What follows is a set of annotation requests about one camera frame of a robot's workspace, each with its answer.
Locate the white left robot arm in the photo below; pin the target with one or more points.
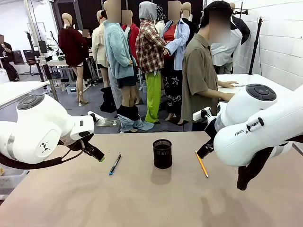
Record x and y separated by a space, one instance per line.
42 127

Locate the grey floor crate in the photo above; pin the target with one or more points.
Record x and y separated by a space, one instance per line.
71 88

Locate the mannequin in maroon sweater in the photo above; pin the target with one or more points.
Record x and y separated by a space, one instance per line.
72 47

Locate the person's right forearm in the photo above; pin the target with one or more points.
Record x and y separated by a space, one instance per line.
214 94

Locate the yellow pencil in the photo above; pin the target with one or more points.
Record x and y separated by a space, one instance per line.
201 163

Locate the black marker with blue cap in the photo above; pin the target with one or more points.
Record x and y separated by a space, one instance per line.
115 164

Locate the black trousers pile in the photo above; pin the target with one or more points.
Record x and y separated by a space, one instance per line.
129 113

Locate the steel support column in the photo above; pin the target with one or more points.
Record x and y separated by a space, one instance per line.
39 47

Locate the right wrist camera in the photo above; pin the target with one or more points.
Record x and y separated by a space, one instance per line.
202 114

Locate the black tripod stand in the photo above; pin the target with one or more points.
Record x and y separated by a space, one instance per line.
256 47

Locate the mannequin with patterned headscarf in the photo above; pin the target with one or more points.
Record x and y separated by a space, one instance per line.
160 19

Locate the mannequin in plaid shirt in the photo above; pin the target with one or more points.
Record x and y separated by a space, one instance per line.
150 52

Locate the black boots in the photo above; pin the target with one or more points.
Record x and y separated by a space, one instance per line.
107 100

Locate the person's left hand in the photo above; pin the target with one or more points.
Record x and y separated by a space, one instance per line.
228 84

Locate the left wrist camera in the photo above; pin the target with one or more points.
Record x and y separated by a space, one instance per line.
95 118

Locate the mannequin in blue fleece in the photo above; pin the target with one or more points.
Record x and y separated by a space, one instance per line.
118 52

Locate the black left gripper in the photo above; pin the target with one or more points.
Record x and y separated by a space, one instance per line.
81 142

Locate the white work table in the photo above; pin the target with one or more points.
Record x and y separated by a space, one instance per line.
16 91
251 81

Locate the black mesh pen holder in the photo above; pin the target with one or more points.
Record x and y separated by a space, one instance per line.
162 153

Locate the mannequin in white shirt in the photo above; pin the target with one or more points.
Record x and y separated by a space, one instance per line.
222 54

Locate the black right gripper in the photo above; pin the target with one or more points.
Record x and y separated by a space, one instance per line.
211 128

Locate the mannequin in cream shirt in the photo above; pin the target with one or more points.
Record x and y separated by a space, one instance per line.
99 45

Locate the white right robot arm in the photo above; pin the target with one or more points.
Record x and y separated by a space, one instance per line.
255 123

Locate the black boom stand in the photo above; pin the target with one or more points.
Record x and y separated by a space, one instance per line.
240 10

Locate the person in olive shirt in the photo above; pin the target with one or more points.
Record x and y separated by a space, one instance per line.
198 78

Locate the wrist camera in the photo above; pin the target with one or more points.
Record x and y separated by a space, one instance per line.
202 114
95 118

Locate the person's right hand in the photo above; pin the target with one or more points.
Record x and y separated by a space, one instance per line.
227 97

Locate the mannequin in black jacket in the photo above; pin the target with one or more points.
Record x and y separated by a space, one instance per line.
241 28

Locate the mannequin in red hoodie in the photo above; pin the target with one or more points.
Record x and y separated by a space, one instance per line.
133 35

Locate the person's left forearm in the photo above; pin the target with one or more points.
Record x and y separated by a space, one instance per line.
220 83

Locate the seated person in black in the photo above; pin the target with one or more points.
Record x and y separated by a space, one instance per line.
8 59

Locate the blue jeans pile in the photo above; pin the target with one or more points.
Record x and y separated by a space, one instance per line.
132 125

